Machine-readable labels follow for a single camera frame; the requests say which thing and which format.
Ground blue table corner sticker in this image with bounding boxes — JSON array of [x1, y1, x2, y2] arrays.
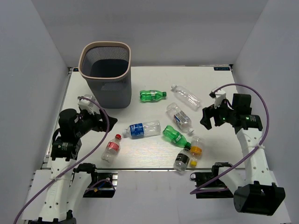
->
[[214, 67, 230, 71]]

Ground grey mesh waste bin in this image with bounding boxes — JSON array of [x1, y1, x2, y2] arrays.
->
[[78, 41, 132, 109]]

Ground orange label yellow cap bottle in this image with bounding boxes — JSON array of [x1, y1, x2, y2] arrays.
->
[[190, 136, 204, 168]]

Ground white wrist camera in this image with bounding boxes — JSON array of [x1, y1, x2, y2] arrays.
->
[[209, 89, 226, 109], [78, 94, 98, 115]]

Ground black label clear bottle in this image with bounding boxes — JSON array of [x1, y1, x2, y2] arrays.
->
[[173, 146, 190, 172]]

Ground clear bottle white cap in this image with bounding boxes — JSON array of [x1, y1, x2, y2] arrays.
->
[[171, 84, 201, 111]]

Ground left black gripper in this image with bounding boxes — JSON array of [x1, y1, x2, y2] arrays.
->
[[75, 107, 118, 137]]

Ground green bottle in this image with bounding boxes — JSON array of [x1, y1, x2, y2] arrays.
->
[[140, 90, 167, 103], [162, 125, 191, 148]]

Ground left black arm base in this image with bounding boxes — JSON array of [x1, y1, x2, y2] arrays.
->
[[83, 172, 118, 198]]

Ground blue label Pocari bottle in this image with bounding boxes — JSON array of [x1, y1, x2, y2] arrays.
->
[[122, 120, 161, 139]]

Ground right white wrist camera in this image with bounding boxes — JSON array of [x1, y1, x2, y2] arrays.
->
[[209, 89, 226, 109]]

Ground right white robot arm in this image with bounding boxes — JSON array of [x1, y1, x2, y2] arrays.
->
[[200, 90, 285, 216]]

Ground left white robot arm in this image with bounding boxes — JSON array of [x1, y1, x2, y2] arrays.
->
[[34, 109, 117, 224]]

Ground clear bottle white blue label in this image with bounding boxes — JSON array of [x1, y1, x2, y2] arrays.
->
[[166, 103, 194, 135]]

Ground red label clear bottle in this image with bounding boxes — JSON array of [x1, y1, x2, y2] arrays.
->
[[101, 134, 121, 163]]

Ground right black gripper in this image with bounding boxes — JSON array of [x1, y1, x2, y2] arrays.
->
[[200, 97, 236, 130]]

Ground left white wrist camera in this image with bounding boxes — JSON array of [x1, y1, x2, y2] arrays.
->
[[78, 94, 98, 115]]

